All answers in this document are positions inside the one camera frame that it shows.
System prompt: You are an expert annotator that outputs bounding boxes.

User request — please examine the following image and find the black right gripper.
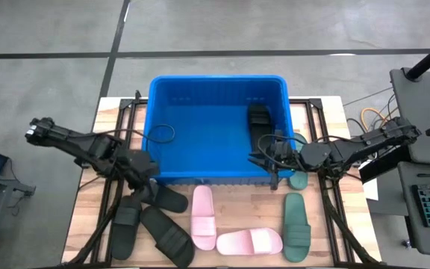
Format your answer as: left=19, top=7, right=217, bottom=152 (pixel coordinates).
left=247, top=129, right=304, bottom=191

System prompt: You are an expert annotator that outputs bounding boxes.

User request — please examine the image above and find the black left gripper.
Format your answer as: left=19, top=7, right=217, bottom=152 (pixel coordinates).
left=123, top=148, right=161, bottom=202

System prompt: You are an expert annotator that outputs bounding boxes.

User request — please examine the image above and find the black foam slide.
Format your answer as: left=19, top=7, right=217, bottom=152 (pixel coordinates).
left=246, top=103, right=275, bottom=155
left=140, top=205, right=196, bottom=268
left=140, top=181, right=189, bottom=214
left=110, top=195, right=143, bottom=262

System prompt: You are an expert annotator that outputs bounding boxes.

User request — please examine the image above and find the green foam slide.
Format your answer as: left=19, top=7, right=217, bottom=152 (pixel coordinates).
left=282, top=192, right=312, bottom=262
left=287, top=132, right=309, bottom=191

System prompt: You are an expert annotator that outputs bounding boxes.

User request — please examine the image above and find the pink foam slide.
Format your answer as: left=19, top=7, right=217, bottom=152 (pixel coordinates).
left=216, top=227, right=284, bottom=256
left=190, top=185, right=217, bottom=251

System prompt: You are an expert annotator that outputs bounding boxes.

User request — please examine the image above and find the blue plastic bin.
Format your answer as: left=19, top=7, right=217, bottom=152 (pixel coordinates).
left=142, top=74, right=297, bottom=187

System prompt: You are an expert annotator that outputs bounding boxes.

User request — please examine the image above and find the white paper sheet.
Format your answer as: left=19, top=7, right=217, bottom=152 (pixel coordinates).
left=363, top=175, right=380, bottom=202

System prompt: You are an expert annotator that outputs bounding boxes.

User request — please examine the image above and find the black flat panel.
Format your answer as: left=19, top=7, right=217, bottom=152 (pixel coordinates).
left=358, top=144, right=412, bottom=184

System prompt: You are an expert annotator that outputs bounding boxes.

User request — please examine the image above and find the grey workstation desk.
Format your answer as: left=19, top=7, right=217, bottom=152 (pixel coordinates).
left=389, top=67, right=430, bottom=259

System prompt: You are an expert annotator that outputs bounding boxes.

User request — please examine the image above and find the black metal pole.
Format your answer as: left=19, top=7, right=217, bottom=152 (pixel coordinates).
left=404, top=33, right=430, bottom=81

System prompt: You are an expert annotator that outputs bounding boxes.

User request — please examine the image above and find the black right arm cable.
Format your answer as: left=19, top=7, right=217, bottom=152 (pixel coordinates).
left=257, top=133, right=299, bottom=171

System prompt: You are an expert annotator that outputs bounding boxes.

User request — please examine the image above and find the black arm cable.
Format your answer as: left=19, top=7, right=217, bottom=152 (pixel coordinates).
left=257, top=133, right=299, bottom=171
left=65, top=124, right=176, bottom=145

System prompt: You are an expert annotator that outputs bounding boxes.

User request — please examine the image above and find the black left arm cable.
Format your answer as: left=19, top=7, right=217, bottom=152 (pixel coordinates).
left=65, top=124, right=176, bottom=145

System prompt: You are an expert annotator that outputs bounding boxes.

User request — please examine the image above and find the black aluminium frame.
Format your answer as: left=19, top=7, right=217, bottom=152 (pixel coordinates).
left=306, top=97, right=382, bottom=265
left=63, top=89, right=149, bottom=267

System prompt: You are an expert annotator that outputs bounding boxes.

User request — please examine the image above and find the orange cable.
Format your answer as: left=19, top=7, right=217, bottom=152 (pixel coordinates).
left=360, top=107, right=393, bottom=132

